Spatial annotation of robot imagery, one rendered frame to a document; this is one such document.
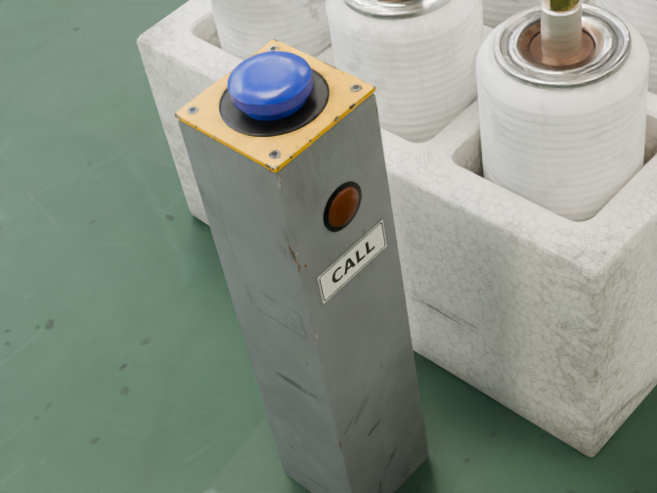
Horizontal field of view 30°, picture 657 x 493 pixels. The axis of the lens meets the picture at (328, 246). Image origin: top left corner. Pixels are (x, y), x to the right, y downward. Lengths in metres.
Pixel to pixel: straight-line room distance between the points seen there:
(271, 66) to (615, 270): 0.23
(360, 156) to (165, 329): 0.36
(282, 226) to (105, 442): 0.34
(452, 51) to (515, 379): 0.21
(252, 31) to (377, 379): 0.26
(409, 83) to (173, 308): 0.29
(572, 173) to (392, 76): 0.13
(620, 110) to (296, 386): 0.24
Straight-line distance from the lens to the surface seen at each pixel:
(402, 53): 0.74
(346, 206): 0.60
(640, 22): 0.76
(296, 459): 0.79
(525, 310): 0.74
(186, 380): 0.89
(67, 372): 0.93
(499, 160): 0.72
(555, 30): 0.69
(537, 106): 0.67
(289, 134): 0.57
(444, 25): 0.74
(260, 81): 0.58
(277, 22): 0.82
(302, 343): 0.66
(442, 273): 0.78
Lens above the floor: 0.68
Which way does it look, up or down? 46 degrees down
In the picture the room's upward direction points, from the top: 12 degrees counter-clockwise
